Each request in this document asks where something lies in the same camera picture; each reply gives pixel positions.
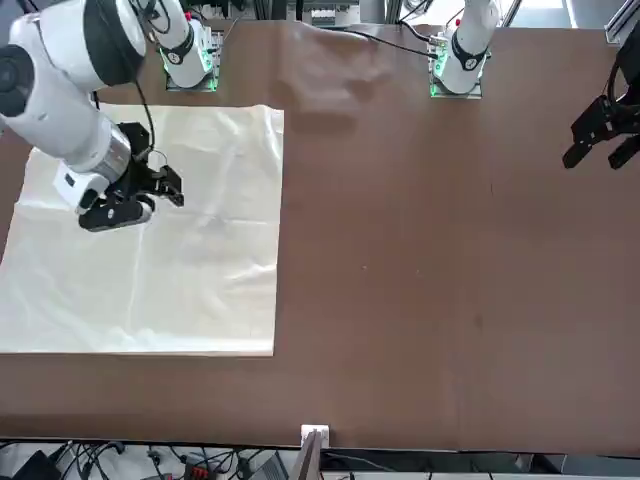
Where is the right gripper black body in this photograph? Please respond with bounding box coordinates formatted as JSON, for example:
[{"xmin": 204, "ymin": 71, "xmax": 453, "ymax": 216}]
[{"xmin": 107, "ymin": 122, "xmax": 169, "ymax": 200}]

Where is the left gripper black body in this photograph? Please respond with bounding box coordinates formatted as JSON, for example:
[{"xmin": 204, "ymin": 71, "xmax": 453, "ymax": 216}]
[{"xmin": 571, "ymin": 34, "xmax": 640, "ymax": 146}]

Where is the cream tablecloth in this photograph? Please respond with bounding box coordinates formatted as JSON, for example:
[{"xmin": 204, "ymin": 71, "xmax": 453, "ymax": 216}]
[{"xmin": 0, "ymin": 103, "xmax": 285, "ymax": 358}]

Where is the orange black connector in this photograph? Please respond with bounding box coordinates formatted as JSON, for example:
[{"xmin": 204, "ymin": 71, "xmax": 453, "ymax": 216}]
[{"xmin": 182, "ymin": 456, "xmax": 212, "ymax": 480}]

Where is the large black power adapter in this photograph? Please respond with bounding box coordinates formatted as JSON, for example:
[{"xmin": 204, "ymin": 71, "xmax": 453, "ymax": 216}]
[{"xmin": 8, "ymin": 448, "xmax": 57, "ymax": 480}]

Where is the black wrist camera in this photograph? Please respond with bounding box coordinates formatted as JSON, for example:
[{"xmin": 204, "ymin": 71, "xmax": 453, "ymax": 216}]
[{"xmin": 78, "ymin": 193, "xmax": 155, "ymax": 232}]

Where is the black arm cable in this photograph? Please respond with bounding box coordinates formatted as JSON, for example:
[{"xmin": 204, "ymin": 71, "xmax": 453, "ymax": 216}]
[{"xmin": 130, "ymin": 74, "xmax": 171, "ymax": 171}]

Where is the aluminium frame profile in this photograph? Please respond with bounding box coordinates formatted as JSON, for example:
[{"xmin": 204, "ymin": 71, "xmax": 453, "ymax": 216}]
[{"xmin": 603, "ymin": 0, "xmax": 640, "ymax": 45}]

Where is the black base cable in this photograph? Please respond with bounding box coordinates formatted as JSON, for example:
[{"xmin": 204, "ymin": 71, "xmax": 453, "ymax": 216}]
[{"xmin": 319, "ymin": 28, "xmax": 436, "ymax": 58}]

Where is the aluminium profile post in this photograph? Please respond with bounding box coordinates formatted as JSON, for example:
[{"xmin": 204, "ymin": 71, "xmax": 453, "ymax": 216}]
[{"xmin": 292, "ymin": 423, "xmax": 331, "ymax": 480}]

